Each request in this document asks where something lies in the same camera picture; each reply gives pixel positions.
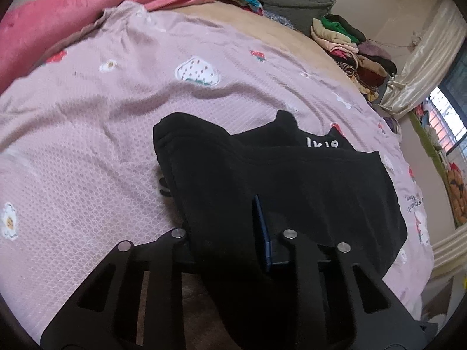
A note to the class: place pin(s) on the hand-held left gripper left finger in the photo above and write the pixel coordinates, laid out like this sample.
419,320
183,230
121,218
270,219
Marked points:
175,253

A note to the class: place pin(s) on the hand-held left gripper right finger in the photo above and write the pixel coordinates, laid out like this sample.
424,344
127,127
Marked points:
262,231

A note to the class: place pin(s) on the black garment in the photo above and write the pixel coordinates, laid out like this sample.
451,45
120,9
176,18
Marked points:
292,189

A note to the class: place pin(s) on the pile of folded clothes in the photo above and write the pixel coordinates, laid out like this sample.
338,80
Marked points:
350,51

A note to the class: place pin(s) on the pink printed bedsheet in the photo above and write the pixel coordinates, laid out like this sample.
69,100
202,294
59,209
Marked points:
109,135

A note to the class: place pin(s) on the purple cloth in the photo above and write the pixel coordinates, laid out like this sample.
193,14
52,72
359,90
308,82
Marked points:
393,125

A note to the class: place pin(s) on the green ledge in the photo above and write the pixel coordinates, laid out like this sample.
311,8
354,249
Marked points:
434,160

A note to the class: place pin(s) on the beige mattress pad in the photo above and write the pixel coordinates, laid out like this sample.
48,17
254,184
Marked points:
262,32

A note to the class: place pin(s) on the orange stuffed toy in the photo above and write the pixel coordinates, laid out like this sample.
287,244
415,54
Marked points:
459,193

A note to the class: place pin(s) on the window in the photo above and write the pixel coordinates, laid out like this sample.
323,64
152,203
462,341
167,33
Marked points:
450,116

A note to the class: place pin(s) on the cream curtain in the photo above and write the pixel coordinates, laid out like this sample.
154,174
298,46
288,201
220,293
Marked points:
427,65

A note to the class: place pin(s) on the pink fleece blanket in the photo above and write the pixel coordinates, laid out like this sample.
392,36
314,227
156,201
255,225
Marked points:
54,18

